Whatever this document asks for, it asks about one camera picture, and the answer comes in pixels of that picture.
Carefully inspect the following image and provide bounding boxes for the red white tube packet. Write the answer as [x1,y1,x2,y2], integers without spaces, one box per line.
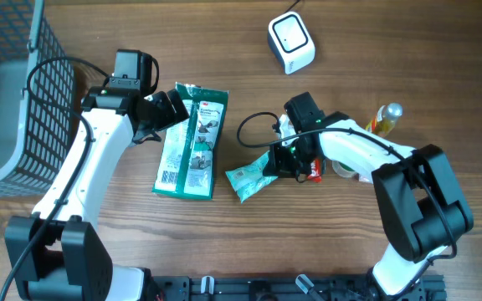
[306,159,323,183]

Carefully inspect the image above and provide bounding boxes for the green lid white jar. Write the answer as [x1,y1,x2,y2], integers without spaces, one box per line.
[332,161,356,178]

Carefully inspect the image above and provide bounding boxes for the green 3M gloves packet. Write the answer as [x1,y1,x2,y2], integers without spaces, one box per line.
[152,83,229,201]

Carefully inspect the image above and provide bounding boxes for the yellow oil bottle silver cap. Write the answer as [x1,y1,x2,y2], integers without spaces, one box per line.
[365,103,403,137]

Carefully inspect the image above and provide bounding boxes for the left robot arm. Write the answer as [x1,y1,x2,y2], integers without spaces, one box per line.
[0,49,188,300]

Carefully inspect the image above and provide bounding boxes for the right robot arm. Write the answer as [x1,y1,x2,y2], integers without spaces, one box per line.
[263,92,474,300]

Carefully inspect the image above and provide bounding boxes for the white barcode scanner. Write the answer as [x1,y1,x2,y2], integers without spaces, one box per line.
[267,12,315,74]

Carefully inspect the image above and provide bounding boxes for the dark grey mesh basket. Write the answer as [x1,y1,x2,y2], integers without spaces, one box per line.
[0,1,76,196]

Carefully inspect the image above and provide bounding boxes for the black left camera cable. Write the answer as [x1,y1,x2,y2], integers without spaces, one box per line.
[0,56,112,301]

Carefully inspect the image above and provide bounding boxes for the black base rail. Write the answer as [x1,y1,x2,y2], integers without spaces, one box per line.
[140,273,447,301]

